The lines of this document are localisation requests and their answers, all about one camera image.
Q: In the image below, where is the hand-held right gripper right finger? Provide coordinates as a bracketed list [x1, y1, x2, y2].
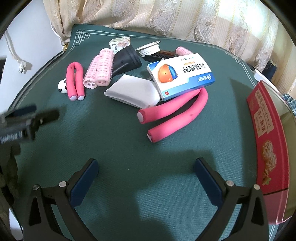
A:
[194, 158, 270, 241]

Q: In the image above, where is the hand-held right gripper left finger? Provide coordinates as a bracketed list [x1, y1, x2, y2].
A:
[23, 158, 100, 241]

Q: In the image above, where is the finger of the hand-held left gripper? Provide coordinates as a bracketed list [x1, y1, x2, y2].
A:
[29, 108, 60, 127]
[8, 105, 37, 117]

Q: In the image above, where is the small panda toy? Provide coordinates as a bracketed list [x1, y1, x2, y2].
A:
[58, 78, 68, 94]

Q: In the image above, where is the small pink foam curler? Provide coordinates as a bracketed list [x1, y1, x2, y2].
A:
[66, 62, 85, 102]

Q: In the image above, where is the red tin box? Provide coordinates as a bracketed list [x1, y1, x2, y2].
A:
[246, 80, 292, 232]

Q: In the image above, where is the large pink foam curler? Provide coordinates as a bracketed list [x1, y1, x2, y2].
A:
[137, 88, 208, 143]

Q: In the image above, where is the white soft packet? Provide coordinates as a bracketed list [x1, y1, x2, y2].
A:
[103, 74, 161, 109]

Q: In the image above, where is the small printed card packet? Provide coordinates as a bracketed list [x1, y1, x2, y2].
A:
[109, 37, 131, 55]

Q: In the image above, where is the blue and white medicine box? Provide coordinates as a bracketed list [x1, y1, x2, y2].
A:
[146, 53, 216, 102]

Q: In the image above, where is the green mat with white border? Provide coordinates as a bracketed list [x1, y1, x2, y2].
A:
[7, 23, 271, 241]

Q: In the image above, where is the blue plaid cloth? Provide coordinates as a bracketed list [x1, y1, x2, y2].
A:
[280, 93, 296, 116]

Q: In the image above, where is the white power strip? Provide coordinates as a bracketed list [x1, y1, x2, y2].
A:
[253, 68, 270, 81]

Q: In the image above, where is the white thread spool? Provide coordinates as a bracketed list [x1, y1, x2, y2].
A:
[135, 40, 162, 57]

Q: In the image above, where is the cream patterned curtain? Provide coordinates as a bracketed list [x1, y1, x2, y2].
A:
[43, 0, 287, 72]

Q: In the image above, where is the white plug with cable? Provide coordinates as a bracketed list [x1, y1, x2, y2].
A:
[4, 30, 33, 75]

